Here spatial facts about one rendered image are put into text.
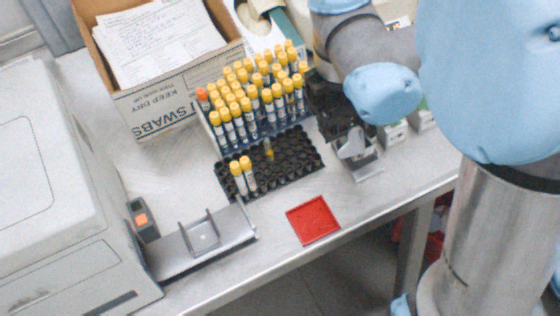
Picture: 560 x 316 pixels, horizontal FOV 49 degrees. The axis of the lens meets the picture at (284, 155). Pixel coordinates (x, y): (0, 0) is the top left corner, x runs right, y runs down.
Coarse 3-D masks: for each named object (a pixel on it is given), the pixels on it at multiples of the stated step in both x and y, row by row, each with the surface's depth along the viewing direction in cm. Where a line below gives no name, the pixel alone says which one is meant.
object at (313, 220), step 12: (312, 204) 101; (324, 204) 101; (288, 216) 100; (300, 216) 100; (312, 216) 100; (324, 216) 100; (300, 228) 99; (312, 228) 99; (324, 228) 99; (336, 228) 98; (300, 240) 97; (312, 240) 97
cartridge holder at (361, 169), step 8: (336, 144) 104; (336, 152) 105; (376, 152) 101; (344, 160) 103; (360, 160) 101; (368, 160) 102; (376, 160) 103; (352, 168) 101; (360, 168) 102; (368, 168) 102; (376, 168) 102; (352, 176) 102; (360, 176) 102; (368, 176) 102
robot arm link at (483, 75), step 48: (432, 0) 32; (480, 0) 27; (528, 0) 25; (432, 48) 33; (480, 48) 28; (528, 48) 25; (432, 96) 34; (480, 96) 29; (528, 96) 26; (480, 144) 30; (528, 144) 27; (480, 192) 39; (528, 192) 34; (480, 240) 42; (528, 240) 40; (432, 288) 58; (480, 288) 47; (528, 288) 46
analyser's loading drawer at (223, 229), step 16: (224, 208) 98; (240, 208) 98; (192, 224) 96; (208, 224) 97; (224, 224) 97; (240, 224) 96; (160, 240) 96; (176, 240) 96; (192, 240) 96; (208, 240) 96; (224, 240) 95; (240, 240) 95; (144, 256) 95; (160, 256) 95; (176, 256) 95; (192, 256) 94; (208, 256) 94; (160, 272) 94; (176, 272) 93
